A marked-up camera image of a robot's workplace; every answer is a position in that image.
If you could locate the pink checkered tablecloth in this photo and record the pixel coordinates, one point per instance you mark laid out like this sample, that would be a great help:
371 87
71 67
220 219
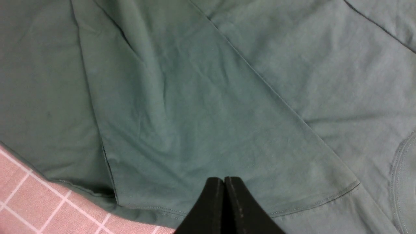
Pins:
31 205

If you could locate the green long-sleeved shirt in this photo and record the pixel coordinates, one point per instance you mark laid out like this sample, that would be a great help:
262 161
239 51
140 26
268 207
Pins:
135 103

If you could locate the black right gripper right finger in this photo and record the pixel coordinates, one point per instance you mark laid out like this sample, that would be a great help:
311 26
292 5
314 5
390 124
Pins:
242 214

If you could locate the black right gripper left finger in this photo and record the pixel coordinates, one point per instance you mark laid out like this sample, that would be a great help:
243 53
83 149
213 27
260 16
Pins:
205 217

